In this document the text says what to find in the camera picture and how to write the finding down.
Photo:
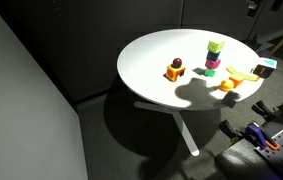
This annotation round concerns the lime green block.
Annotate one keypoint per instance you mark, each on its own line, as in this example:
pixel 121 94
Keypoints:
pixel 215 46

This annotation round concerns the dark green block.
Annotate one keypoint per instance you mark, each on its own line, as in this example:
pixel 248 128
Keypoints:
pixel 209 72

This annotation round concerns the magenta block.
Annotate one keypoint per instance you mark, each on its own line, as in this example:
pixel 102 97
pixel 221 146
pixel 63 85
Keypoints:
pixel 212 64

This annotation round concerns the blue block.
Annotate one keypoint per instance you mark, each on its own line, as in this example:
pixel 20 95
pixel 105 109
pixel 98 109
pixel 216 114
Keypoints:
pixel 213 55

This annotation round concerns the orange block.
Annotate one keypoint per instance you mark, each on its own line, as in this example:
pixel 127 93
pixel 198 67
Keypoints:
pixel 236 82

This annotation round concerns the orange shape sorter cube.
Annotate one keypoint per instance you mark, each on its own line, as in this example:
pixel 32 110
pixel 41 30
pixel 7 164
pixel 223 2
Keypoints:
pixel 175 72

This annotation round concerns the dark red ball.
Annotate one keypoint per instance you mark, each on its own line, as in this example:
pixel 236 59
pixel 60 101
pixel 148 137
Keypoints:
pixel 177 62

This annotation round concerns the white table leg base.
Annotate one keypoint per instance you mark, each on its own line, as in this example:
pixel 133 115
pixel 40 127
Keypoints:
pixel 184 128

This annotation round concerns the grey embossed cube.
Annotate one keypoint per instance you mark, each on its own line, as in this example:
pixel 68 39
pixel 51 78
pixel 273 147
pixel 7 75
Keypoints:
pixel 231 98

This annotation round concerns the yellow banana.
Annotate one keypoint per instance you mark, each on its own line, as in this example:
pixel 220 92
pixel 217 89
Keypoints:
pixel 242 75

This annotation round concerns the white box with teal triangle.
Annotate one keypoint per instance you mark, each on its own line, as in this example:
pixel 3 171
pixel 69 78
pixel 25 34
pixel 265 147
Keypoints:
pixel 265 68

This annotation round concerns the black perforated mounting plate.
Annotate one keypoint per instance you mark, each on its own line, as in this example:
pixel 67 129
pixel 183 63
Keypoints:
pixel 282 146

